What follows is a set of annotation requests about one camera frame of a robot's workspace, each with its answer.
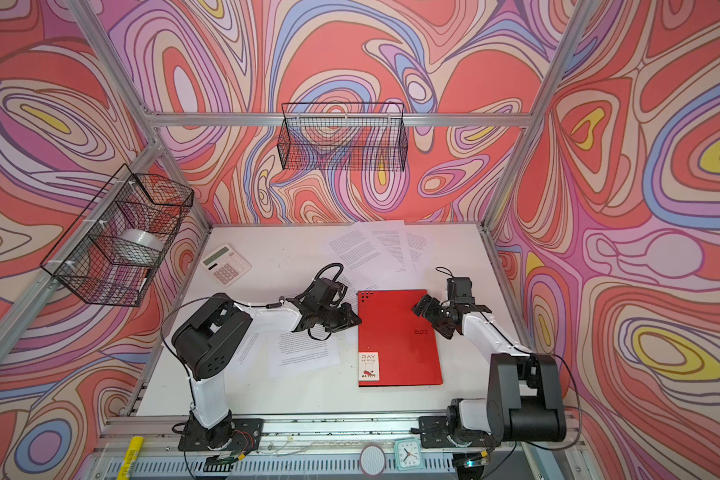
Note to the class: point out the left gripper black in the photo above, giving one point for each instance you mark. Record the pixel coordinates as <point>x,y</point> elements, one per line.
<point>347,312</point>

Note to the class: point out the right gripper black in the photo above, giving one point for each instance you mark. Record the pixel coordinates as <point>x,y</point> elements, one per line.
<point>433,303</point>

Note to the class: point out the red folder black inside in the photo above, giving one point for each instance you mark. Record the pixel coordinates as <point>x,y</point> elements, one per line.
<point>396,347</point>

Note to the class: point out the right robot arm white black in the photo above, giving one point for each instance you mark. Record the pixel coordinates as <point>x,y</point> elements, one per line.
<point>524,401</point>

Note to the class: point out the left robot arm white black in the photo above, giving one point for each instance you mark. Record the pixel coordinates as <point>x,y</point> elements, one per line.
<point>206,343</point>

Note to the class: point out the printed paper sheet far stack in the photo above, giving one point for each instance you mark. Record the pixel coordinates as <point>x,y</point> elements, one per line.
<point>371,251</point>

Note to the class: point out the pink desk calculator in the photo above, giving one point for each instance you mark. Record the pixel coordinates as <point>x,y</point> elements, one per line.
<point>225,265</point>

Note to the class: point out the round pink white disc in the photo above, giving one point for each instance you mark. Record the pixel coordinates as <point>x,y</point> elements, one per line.
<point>372,461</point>

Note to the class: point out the small teal alarm clock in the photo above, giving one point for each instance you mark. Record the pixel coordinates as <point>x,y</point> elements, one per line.
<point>408,454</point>

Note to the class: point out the white tape roll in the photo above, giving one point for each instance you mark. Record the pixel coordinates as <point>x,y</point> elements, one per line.
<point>142,238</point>

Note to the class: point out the yellow marker pen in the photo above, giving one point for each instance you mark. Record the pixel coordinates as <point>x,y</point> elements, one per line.
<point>130,458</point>

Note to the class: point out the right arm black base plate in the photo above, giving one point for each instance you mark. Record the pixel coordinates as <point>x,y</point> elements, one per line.
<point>437,432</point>

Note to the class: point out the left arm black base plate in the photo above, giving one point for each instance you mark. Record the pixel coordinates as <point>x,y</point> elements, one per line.
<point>242,435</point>

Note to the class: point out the black wire basket back wall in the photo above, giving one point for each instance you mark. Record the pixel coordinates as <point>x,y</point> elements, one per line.
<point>343,136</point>

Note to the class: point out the black wire basket wall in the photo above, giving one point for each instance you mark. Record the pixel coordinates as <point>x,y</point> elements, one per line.
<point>101,269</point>
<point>343,136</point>

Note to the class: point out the black wire basket left wall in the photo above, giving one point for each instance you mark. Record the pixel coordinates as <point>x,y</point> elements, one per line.
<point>101,269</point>

